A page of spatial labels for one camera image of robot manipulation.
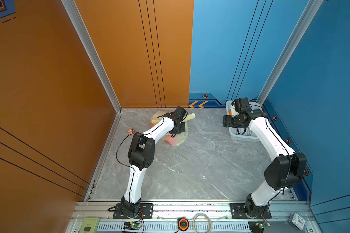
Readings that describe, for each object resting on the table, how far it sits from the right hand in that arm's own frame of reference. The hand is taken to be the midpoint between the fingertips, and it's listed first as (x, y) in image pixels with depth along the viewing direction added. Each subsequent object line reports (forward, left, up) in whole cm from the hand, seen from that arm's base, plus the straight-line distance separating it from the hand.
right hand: (227, 122), depth 87 cm
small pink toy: (+5, +64, -15) cm, 66 cm away
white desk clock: (-47, -28, -19) cm, 58 cm away
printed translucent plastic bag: (-2, +31, -13) cm, 33 cm away
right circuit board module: (-50, -9, -21) cm, 54 cm away
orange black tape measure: (-49, +28, -16) cm, 58 cm away
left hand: (+4, +28, -11) cm, 30 cm away
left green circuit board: (-49, +52, -20) cm, 75 cm away
